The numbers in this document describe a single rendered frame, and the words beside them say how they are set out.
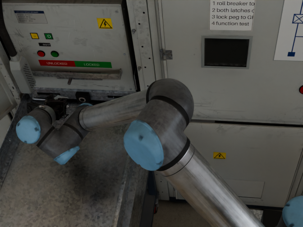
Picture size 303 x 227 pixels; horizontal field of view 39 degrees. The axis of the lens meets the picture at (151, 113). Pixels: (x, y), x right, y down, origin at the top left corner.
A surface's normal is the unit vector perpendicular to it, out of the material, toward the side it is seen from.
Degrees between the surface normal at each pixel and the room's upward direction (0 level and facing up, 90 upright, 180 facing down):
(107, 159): 0
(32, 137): 55
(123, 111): 72
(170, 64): 90
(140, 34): 90
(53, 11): 90
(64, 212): 0
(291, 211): 4
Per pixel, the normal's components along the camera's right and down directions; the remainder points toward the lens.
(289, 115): -0.14, 0.77
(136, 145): -0.60, 0.60
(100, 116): -0.77, 0.22
